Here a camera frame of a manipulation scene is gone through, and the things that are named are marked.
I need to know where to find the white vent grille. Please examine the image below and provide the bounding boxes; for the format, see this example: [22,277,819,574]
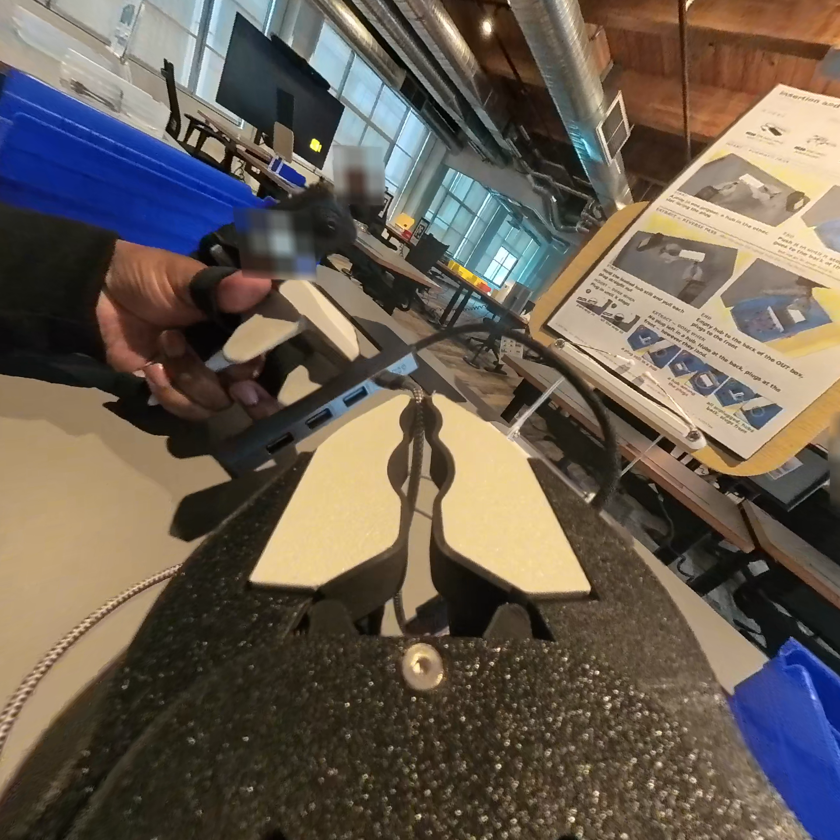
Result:
[594,91,635,165]

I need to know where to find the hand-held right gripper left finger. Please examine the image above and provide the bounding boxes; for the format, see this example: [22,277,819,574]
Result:
[249,394,416,636]

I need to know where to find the black office chair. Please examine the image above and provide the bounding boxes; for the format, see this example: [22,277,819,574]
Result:
[161,58,221,161]

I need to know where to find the person's left hand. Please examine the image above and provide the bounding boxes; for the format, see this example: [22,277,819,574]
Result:
[97,239,280,422]

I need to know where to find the grey braided usb cable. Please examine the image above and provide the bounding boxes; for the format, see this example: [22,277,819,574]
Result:
[0,367,431,752]

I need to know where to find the yellow plastic bin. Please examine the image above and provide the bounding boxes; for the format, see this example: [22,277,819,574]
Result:
[446,261,494,295]

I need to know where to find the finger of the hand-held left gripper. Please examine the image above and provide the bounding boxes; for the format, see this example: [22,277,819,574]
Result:
[220,315,306,367]
[294,281,362,362]

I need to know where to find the large black monitor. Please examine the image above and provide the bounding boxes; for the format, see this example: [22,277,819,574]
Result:
[215,12,346,173]

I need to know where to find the clear plastic container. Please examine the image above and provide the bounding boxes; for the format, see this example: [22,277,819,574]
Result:
[58,52,127,111]

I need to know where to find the dark grey usb hub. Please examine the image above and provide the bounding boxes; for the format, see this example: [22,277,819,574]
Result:
[220,346,422,475]

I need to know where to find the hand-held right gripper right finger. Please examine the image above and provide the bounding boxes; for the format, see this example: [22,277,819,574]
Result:
[425,392,601,636]

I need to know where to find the black hub cable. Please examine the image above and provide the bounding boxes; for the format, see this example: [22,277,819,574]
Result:
[403,320,622,511]

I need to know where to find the silver air duct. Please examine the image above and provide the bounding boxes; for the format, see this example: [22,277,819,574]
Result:
[511,0,634,206]

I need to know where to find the printed instruction sheet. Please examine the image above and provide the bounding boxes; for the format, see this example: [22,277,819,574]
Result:
[546,84,840,460]

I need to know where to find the office desk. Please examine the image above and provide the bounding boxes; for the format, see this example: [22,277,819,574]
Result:
[354,231,442,315]

